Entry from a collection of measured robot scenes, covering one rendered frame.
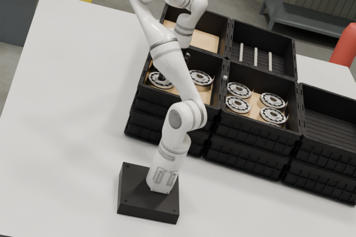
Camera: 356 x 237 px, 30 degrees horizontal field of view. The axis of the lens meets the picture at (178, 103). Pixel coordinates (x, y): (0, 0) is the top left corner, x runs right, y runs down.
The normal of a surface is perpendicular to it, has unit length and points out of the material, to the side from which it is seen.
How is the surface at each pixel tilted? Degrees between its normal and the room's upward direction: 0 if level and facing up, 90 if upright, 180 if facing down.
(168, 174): 94
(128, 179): 4
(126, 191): 4
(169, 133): 93
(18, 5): 90
